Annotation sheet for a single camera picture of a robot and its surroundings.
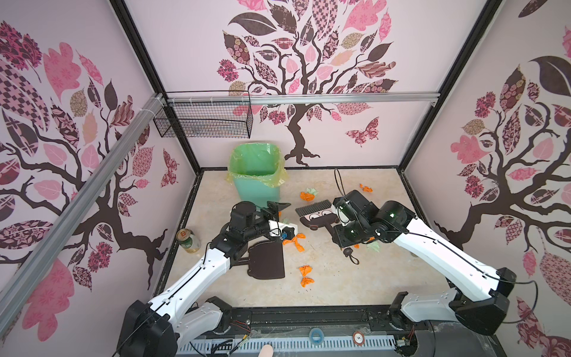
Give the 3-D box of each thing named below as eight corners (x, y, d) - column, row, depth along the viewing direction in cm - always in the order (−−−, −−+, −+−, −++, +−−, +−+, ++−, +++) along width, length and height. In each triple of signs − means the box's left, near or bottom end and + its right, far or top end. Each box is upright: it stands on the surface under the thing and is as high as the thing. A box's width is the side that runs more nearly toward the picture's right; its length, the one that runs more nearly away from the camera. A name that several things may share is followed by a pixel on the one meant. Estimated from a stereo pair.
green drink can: (189, 257, 91) (177, 245, 82) (185, 244, 95) (174, 231, 86) (203, 251, 93) (193, 238, 84) (199, 238, 97) (189, 224, 88)
